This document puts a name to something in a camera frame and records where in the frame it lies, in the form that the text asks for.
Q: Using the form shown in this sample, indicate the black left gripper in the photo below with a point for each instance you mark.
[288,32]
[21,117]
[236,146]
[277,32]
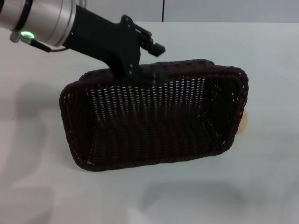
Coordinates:
[109,44]

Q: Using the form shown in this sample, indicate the dark brown woven basket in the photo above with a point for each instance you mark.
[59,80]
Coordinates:
[151,140]

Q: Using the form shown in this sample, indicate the cream and red peach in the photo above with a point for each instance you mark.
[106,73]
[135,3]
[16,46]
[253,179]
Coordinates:
[244,121]

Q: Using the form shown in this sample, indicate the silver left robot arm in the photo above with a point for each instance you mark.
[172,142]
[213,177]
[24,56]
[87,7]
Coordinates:
[42,18]

